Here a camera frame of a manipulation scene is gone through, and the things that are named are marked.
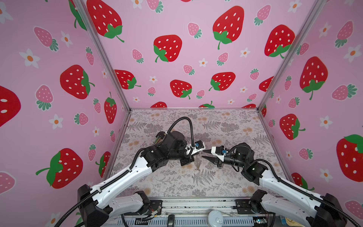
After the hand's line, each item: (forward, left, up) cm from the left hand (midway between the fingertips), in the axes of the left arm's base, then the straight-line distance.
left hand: (197, 150), depth 69 cm
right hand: (-1, -3, -1) cm, 3 cm away
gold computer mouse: (-27, -44, -18) cm, 55 cm away
